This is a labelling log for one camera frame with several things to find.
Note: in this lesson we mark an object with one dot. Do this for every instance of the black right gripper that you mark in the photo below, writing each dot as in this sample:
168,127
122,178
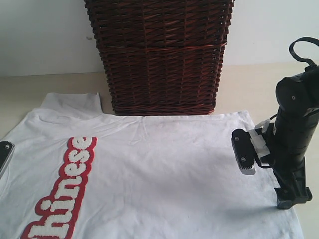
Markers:
287,141

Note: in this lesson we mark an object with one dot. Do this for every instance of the white t-shirt red lettering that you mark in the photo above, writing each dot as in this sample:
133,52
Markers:
77,173

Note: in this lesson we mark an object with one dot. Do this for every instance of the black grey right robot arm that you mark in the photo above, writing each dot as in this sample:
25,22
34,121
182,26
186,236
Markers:
298,97

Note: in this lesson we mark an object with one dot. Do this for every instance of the dark brown wicker basket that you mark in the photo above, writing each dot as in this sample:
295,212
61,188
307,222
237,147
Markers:
161,57

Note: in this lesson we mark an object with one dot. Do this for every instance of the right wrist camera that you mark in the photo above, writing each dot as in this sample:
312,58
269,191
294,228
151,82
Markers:
250,148

